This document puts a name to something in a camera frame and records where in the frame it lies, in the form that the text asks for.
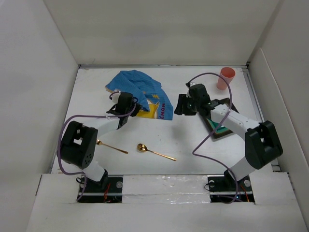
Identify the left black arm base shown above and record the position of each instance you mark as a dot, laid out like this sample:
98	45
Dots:
93	194

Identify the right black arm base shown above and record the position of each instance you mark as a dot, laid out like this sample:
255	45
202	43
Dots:
223	189

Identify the gold fork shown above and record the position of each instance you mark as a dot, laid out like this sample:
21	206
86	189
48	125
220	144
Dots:
99	142

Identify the gold spoon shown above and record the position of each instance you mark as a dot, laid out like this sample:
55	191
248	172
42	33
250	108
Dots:
143	148

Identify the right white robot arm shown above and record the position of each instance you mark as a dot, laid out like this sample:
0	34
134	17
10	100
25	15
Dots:
262	144

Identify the green square plate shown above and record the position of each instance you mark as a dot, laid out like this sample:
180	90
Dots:
211	125

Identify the pink plastic cup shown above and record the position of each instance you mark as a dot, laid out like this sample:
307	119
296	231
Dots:
227	74

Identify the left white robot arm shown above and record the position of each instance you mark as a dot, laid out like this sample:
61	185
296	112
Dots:
78	138

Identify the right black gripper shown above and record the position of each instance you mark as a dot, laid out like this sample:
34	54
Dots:
182	100

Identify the blue yellow printed cloth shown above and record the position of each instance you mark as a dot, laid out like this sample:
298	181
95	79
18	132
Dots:
154	102

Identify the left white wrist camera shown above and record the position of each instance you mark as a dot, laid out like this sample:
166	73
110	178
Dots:
115	96

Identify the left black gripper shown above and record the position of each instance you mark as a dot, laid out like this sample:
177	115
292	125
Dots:
136	108

